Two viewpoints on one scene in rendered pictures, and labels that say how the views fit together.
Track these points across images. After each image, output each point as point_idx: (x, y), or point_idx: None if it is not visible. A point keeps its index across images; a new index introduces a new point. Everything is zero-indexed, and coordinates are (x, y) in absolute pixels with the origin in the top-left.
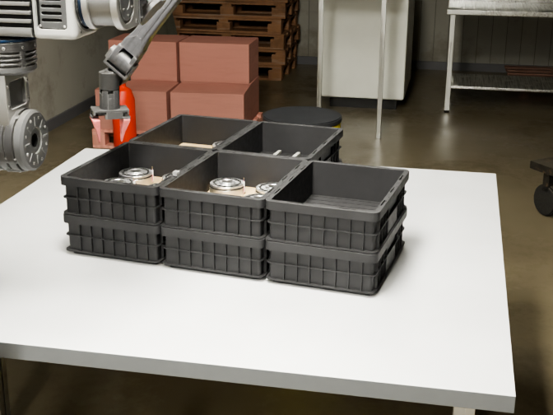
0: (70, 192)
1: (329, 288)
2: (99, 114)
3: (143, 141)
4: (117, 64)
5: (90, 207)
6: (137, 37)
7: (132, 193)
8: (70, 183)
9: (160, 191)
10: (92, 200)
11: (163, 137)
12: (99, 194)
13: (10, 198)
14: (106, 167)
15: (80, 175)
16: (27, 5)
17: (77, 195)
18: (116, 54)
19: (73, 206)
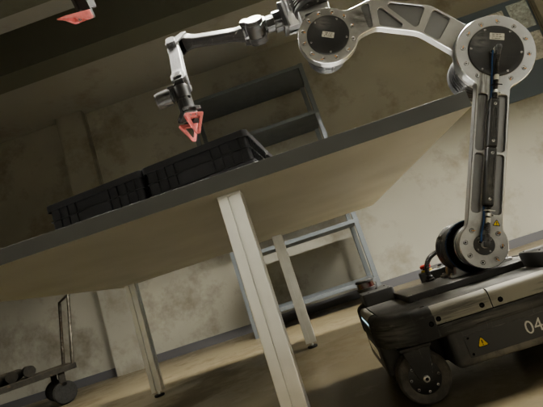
0: (247, 143)
1: None
2: (198, 110)
3: (121, 184)
4: (187, 83)
5: (256, 157)
6: (186, 73)
7: (263, 149)
8: (249, 135)
9: (266, 151)
10: (256, 151)
11: (88, 204)
12: (255, 148)
13: (77, 222)
14: (184, 165)
15: (222, 144)
16: None
17: (251, 146)
18: (186, 76)
19: (251, 154)
